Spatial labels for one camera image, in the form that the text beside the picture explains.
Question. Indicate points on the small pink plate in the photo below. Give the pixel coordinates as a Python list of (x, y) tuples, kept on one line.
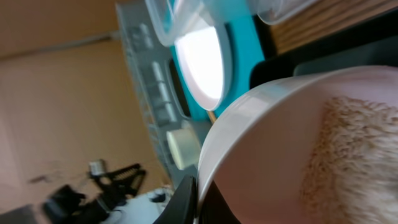
[(256, 150)]

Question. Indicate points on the black waste tray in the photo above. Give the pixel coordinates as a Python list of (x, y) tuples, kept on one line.
[(282, 65)]

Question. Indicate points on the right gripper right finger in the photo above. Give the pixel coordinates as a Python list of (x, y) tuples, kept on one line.
[(215, 210)]

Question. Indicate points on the white cup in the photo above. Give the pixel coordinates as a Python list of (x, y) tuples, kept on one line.
[(184, 147)]

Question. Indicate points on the teal serving tray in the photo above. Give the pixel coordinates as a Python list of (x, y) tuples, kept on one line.
[(246, 53)]

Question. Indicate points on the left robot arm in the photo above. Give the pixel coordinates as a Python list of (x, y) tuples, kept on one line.
[(65, 205)]

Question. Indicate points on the grey dishwasher rack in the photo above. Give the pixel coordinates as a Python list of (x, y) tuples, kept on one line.
[(149, 65)]

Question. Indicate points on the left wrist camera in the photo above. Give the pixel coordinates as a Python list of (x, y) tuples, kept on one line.
[(97, 168)]

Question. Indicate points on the rice pile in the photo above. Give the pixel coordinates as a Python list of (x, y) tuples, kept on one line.
[(351, 176)]

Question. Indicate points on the wooden chopstick right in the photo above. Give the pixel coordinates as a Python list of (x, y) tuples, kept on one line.
[(211, 116)]

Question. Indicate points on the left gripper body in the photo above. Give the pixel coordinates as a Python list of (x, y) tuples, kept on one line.
[(100, 208)]

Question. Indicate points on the clear plastic bin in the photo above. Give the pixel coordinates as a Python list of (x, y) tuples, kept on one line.
[(174, 18)]

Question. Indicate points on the large white plate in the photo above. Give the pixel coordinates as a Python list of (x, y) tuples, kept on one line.
[(206, 62)]

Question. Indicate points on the cardboard backdrop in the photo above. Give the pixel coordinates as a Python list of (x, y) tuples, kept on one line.
[(66, 99)]

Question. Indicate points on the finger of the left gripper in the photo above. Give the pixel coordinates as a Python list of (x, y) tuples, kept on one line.
[(130, 176), (118, 192)]

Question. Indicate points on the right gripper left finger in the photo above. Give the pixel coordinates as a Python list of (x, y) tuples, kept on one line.
[(182, 206)]

